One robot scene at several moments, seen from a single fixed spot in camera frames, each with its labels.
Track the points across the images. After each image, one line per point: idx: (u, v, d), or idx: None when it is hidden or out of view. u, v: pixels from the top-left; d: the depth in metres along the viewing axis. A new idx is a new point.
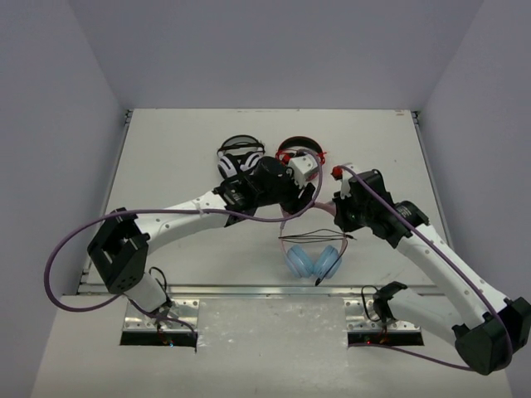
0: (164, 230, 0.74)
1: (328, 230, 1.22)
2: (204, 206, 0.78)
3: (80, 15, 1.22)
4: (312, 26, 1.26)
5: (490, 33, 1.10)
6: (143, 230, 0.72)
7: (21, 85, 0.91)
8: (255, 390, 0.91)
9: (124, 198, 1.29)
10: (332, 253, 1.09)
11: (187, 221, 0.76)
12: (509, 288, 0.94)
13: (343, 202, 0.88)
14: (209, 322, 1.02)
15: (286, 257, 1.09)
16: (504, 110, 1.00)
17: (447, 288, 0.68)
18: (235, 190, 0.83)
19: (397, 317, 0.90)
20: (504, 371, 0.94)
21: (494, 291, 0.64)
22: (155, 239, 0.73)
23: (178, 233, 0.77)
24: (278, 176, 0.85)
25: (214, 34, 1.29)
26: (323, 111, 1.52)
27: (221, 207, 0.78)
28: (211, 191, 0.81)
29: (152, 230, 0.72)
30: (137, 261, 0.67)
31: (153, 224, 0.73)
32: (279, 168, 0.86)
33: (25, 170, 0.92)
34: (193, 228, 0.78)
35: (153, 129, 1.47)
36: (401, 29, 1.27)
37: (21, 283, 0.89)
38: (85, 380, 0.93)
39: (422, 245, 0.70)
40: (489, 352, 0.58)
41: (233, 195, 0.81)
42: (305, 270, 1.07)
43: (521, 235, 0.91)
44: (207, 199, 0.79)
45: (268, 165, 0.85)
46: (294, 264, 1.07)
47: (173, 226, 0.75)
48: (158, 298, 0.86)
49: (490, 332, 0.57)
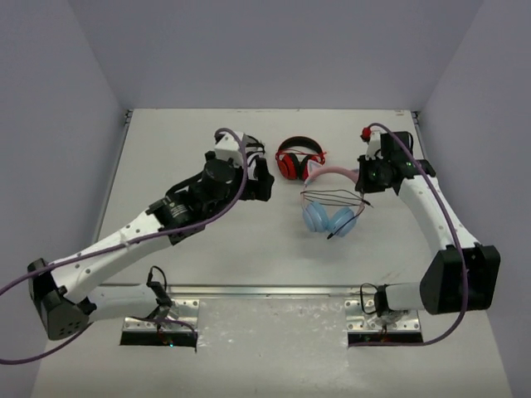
0: (85, 276, 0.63)
1: (348, 192, 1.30)
2: (133, 235, 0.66)
3: (80, 15, 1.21)
4: (312, 26, 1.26)
5: (490, 33, 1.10)
6: (59, 283, 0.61)
7: (21, 87, 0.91)
8: (255, 390, 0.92)
9: (124, 199, 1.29)
10: (348, 211, 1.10)
11: (114, 259, 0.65)
12: (512, 289, 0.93)
13: (366, 163, 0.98)
14: (209, 322, 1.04)
15: (305, 210, 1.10)
16: (503, 110, 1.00)
17: (427, 226, 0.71)
18: (176, 202, 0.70)
19: (392, 305, 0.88)
20: (503, 371, 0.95)
21: (468, 236, 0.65)
22: (77, 289, 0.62)
23: (109, 270, 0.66)
24: (226, 182, 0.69)
25: (215, 35, 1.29)
26: (323, 111, 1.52)
27: (154, 230, 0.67)
28: (144, 212, 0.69)
29: (70, 281, 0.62)
30: (65, 313, 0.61)
31: (72, 272, 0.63)
32: (229, 172, 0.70)
33: (24, 171, 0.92)
34: (129, 259, 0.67)
35: (153, 129, 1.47)
36: (401, 29, 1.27)
37: (20, 283, 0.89)
38: (85, 380, 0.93)
39: (417, 187, 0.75)
40: (443, 279, 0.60)
41: (172, 209, 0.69)
42: (321, 225, 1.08)
43: (521, 235, 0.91)
44: (136, 225, 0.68)
45: (215, 171, 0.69)
46: (310, 216, 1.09)
47: (96, 270, 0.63)
48: (147, 308, 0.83)
49: (449, 260, 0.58)
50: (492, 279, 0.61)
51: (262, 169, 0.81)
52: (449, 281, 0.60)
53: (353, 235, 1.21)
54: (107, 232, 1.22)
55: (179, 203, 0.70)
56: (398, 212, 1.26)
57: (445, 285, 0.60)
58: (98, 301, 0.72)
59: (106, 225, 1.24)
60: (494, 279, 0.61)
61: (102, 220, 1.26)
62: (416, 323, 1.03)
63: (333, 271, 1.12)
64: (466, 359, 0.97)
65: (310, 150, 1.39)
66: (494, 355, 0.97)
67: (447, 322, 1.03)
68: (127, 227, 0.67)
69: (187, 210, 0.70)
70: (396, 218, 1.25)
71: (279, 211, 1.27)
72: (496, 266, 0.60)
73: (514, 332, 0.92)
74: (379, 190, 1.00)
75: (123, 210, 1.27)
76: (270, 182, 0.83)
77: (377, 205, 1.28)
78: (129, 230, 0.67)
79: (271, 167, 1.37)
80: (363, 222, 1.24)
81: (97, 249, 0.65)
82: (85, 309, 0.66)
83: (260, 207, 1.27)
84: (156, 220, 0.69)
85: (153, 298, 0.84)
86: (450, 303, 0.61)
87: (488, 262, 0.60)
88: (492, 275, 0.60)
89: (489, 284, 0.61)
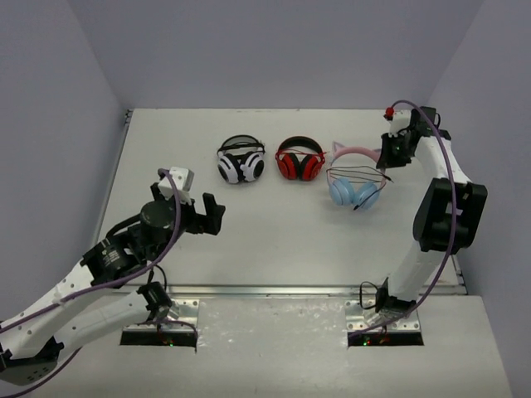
0: (27, 338, 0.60)
1: (367, 167, 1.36)
2: (69, 291, 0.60)
3: (80, 14, 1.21)
4: (312, 24, 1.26)
5: (491, 31, 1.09)
6: (4, 347, 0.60)
7: (21, 87, 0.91)
8: (255, 390, 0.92)
9: (124, 199, 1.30)
10: (372, 186, 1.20)
11: (50, 319, 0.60)
12: (513, 289, 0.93)
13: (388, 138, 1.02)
14: (209, 322, 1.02)
15: (333, 184, 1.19)
16: (504, 109, 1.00)
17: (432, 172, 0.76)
18: (110, 250, 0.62)
19: (392, 293, 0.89)
20: (504, 371, 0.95)
21: (463, 177, 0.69)
22: (22, 350, 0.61)
23: (55, 327, 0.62)
24: (164, 228, 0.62)
25: (214, 34, 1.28)
26: (324, 110, 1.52)
27: (89, 284, 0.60)
28: (79, 263, 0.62)
29: (13, 344, 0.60)
30: (20, 370, 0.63)
31: (16, 333, 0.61)
32: (167, 215, 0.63)
33: (25, 172, 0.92)
34: (73, 313, 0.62)
35: (153, 129, 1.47)
36: (401, 28, 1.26)
37: (19, 283, 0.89)
38: (85, 380, 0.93)
39: (430, 142, 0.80)
40: (431, 205, 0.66)
41: (105, 255, 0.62)
42: (348, 198, 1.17)
43: (522, 235, 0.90)
44: (72, 279, 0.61)
45: (152, 214, 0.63)
46: (338, 190, 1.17)
47: (37, 332, 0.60)
48: (142, 317, 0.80)
49: (436, 189, 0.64)
50: (478, 212, 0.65)
51: (210, 205, 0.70)
52: (436, 208, 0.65)
53: (353, 235, 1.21)
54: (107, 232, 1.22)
55: (114, 248, 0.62)
56: (399, 212, 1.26)
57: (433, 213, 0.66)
58: (66, 339, 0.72)
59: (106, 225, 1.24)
60: (479, 214, 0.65)
61: (102, 220, 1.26)
62: (416, 323, 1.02)
63: (333, 272, 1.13)
64: (466, 359, 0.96)
65: (311, 149, 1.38)
66: (494, 355, 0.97)
67: (448, 322, 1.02)
68: (62, 282, 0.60)
69: (123, 254, 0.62)
70: (397, 218, 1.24)
71: (279, 212, 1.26)
72: (484, 200, 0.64)
73: (515, 332, 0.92)
74: (401, 164, 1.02)
75: (123, 210, 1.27)
76: (220, 215, 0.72)
77: (379, 204, 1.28)
78: (65, 287, 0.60)
79: (271, 167, 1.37)
80: (364, 222, 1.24)
81: (34, 308, 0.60)
82: (51, 352, 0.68)
83: (260, 208, 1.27)
84: (89, 272, 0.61)
85: (145, 307, 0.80)
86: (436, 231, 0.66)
87: (475, 195, 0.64)
88: (479, 208, 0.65)
89: (474, 219, 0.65)
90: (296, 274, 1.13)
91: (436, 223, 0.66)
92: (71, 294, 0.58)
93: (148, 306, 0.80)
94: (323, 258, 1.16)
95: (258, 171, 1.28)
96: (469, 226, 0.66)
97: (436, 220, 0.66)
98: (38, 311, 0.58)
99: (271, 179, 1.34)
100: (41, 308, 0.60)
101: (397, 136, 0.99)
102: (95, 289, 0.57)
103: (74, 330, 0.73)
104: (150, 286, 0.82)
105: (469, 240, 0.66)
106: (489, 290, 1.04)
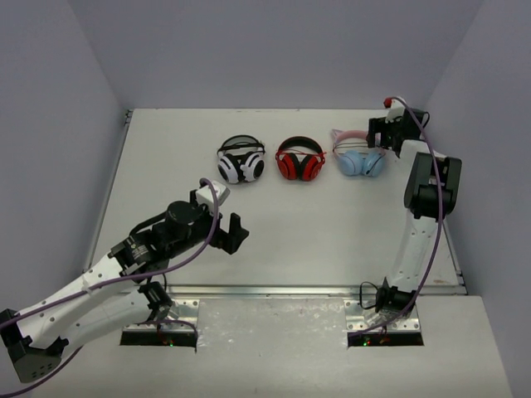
0: (50, 325, 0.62)
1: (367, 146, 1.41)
2: (96, 280, 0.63)
3: (80, 13, 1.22)
4: (311, 24, 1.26)
5: (491, 31, 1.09)
6: (24, 333, 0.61)
7: (21, 88, 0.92)
8: (255, 390, 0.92)
9: (124, 200, 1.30)
10: (376, 152, 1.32)
11: (75, 307, 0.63)
12: (515, 289, 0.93)
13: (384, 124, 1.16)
14: (209, 322, 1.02)
15: (341, 157, 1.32)
16: (503, 110, 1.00)
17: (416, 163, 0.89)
18: (138, 242, 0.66)
19: (392, 283, 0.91)
20: (504, 371, 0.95)
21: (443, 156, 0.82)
22: (42, 338, 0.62)
23: (75, 316, 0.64)
24: (188, 224, 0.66)
25: (214, 34, 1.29)
26: (324, 111, 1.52)
27: (116, 275, 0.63)
28: (106, 254, 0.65)
29: (34, 330, 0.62)
30: (31, 361, 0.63)
31: (36, 320, 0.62)
32: (192, 214, 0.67)
33: (25, 172, 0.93)
34: (94, 303, 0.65)
35: (153, 130, 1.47)
36: (400, 27, 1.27)
37: (18, 281, 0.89)
38: (85, 380, 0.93)
39: (412, 142, 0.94)
40: (415, 169, 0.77)
41: (133, 249, 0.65)
42: (357, 166, 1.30)
43: (522, 233, 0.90)
44: (99, 269, 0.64)
45: (177, 211, 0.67)
46: (350, 161, 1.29)
47: (60, 319, 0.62)
48: (143, 317, 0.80)
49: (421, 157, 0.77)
50: (458, 180, 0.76)
51: (236, 225, 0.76)
52: (424, 175, 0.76)
53: (353, 234, 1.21)
54: (107, 233, 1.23)
55: (142, 243, 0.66)
56: (399, 212, 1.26)
57: (421, 178, 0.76)
58: (70, 335, 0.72)
59: (107, 225, 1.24)
60: (457, 180, 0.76)
61: (102, 220, 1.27)
62: (416, 323, 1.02)
63: (333, 272, 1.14)
64: (466, 358, 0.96)
65: (310, 149, 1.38)
66: (494, 355, 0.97)
67: (448, 322, 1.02)
68: (90, 271, 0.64)
69: (150, 249, 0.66)
70: (396, 219, 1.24)
71: (279, 212, 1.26)
72: (460, 169, 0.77)
73: (515, 332, 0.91)
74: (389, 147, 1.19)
75: (123, 210, 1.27)
76: (240, 237, 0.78)
77: (378, 203, 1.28)
78: (93, 275, 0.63)
79: (271, 167, 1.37)
80: (364, 221, 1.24)
81: (59, 296, 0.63)
82: (56, 348, 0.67)
83: (260, 207, 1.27)
84: (118, 263, 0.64)
85: (146, 305, 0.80)
86: (425, 195, 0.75)
87: (453, 167, 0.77)
88: (459, 176, 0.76)
89: (453, 183, 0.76)
90: (296, 274, 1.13)
91: (424, 188, 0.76)
92: (100, 283, 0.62)
93: (148, 305, 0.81)
94: (323, 258, 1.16)
95: (258, 171, 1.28)
96: (451, 191, 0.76)
97: (424, 186, 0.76)
98: (66, 296, 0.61)
99: (271, 179, 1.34)
100: (67, 295, 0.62)
101: (391, 123, 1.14)
102: (124, 279, 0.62)
103: (78, 327, 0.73)
104: (149, 286, 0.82)
105: (453, 202, 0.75)
106: (489, 291, 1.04)
